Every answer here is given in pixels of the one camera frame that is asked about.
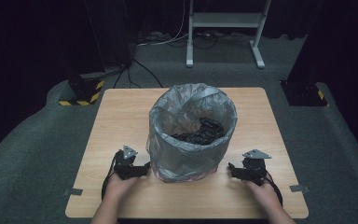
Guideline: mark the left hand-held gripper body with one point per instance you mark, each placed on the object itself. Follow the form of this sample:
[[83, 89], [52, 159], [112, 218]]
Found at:
[[125, 163]]

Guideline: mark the person's left hand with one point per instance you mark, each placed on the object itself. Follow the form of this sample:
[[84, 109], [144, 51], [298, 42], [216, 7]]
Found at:
[[118, 188]]

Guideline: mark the person's right hand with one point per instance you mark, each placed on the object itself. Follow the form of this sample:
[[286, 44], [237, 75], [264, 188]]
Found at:
[[262, 194]]

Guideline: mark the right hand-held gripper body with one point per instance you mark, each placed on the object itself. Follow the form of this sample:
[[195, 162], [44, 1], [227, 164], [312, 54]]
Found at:
[[254, 169]]

